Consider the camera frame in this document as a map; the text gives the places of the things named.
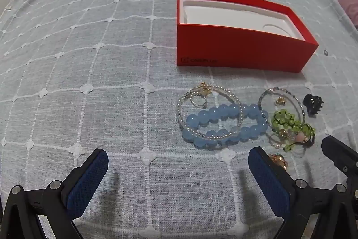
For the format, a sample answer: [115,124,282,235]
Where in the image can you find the black hair claw clip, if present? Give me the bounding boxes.
[303,93,324,117]

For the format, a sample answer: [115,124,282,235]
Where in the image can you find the red cardboard box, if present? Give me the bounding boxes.
[176,0,319,73]

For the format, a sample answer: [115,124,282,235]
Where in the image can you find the pink cloth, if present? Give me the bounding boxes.
[319,0,358,30]

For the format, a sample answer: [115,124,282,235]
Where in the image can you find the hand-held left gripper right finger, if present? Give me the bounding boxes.
[248,146,358,239]

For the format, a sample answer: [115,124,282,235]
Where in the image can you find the silver ring with dark stone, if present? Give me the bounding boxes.
[190,95,209,110]

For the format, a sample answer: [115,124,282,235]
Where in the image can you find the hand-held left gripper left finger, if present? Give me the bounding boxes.
[0,148,109,239]

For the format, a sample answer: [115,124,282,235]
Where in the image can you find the green bead bracelet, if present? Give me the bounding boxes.
[269,109,316,152]

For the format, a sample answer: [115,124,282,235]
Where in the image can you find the grey checked blanket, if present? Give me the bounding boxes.
[0,0,358,239]

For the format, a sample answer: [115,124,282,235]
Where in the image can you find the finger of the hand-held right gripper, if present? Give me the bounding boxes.
[321,135,358,202]

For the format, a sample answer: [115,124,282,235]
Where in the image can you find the gold ornament ring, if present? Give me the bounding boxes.
[267,153,288,171]

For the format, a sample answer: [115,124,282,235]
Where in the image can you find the silver beaded bangle gold charm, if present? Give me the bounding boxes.
[177,82,244,146]

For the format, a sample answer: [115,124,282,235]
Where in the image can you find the thin striped coil bangle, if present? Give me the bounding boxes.
[258,87,305,129]

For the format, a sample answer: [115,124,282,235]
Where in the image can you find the blue bead bracelet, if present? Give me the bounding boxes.
[182,104,270,149]

